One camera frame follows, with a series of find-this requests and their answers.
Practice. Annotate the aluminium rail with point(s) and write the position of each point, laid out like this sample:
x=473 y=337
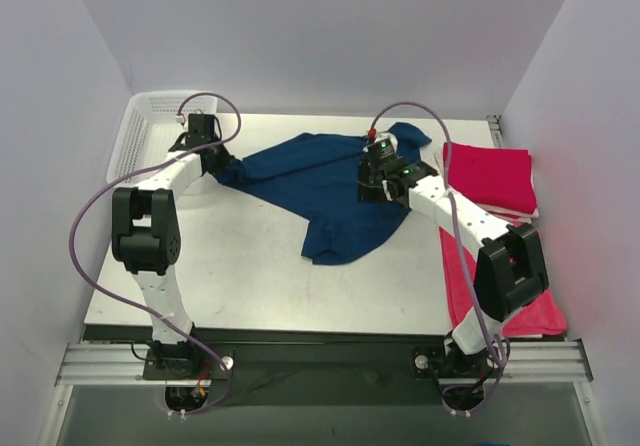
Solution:
x=117 y=365

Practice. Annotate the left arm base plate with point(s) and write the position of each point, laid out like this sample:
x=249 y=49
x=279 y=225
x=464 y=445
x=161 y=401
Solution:
x=192 y=366

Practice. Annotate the folded red t-shirt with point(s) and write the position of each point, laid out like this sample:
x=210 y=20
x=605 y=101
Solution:
x=498 y=178

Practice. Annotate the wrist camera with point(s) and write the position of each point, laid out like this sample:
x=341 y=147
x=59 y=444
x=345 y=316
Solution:
x=395 y=158
x=201 y=129

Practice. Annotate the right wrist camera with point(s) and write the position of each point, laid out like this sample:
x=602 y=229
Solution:
x=395 y=158

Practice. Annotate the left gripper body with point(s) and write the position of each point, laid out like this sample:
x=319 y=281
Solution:
x=220 y=161

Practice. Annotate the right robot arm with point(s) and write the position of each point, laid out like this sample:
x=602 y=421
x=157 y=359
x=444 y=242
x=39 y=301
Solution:
x=471 y=226

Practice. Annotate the pink towel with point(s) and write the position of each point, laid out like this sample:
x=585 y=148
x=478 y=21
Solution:
x=510 y=282

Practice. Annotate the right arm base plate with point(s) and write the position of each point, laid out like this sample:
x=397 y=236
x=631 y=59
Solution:
x=436 y=361

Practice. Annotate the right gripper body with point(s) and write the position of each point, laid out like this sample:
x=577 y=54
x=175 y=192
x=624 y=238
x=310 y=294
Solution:
x=370 y=186

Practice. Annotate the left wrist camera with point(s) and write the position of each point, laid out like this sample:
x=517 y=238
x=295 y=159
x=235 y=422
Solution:
x=201 y=129

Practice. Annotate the blue t-shirt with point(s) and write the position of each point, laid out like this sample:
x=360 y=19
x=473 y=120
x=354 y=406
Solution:
x=315 y=177

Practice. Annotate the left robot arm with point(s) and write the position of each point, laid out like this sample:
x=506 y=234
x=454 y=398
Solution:
x=146 y=239

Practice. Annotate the white plastic basket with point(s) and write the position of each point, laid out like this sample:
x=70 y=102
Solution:
x=148 y=129

